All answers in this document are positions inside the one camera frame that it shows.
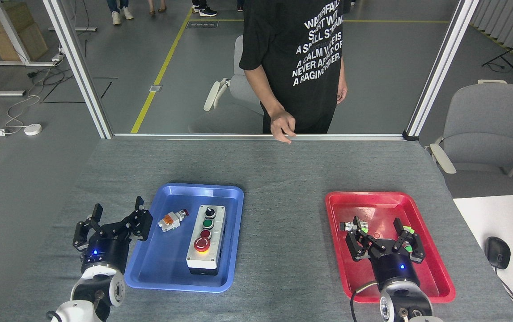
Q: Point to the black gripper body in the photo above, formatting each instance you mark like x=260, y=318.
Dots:
x=392, y=266
x=106, y=252

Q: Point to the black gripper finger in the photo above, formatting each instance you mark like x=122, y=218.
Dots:
x=140, y=223
x=416, y=248
x=82, y=235
x=357, y=248

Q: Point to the grey control box with buttons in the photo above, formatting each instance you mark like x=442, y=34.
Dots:
x=196, y=257

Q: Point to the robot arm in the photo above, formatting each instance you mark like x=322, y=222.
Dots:
x=406, y=304

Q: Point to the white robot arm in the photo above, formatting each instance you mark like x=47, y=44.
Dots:
x=99, y=281

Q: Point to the green push button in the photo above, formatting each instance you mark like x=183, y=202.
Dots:
x=409, y=230

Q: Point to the small red push button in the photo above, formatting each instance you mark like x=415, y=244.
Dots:
x=170, y=220

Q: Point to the cardboard box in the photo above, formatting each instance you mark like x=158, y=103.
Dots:
x=12, y=15
x=23, y=44

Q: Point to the person's right hand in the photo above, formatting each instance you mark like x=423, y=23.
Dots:
x=283, y=125

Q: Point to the person's left hand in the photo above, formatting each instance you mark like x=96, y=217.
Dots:
x=342, y=94

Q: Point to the blue plastic tray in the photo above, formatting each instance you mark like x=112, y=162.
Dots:
x=162, y=259

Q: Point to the red plastic tray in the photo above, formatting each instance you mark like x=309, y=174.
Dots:
x=381, y=210

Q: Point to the white table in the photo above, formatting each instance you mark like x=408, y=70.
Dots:
x=489, y=219

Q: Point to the black computer mouse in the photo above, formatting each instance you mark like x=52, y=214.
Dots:
x=498, y=252

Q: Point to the round white device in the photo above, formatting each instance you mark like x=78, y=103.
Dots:
x=33, y=129

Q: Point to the silver floor plate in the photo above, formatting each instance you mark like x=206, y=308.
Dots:
x=155, y=88

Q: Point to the grey office chair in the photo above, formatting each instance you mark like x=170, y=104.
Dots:
x=484, y=120
x=238, y=96

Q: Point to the white power strip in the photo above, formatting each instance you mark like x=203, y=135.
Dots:
x=57, y=57

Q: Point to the bystander person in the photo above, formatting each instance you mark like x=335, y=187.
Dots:
x=240, y=5
x=207, y=11
x=116, y=17
x=162, y=6

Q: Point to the black selector switch green block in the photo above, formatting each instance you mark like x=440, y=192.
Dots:
x=349, y=226

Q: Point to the silver frame rail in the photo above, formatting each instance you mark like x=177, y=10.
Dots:
x=220, y=136

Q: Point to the silver frame post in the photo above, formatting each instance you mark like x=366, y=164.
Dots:
x=439, y=71
x=82, y=71

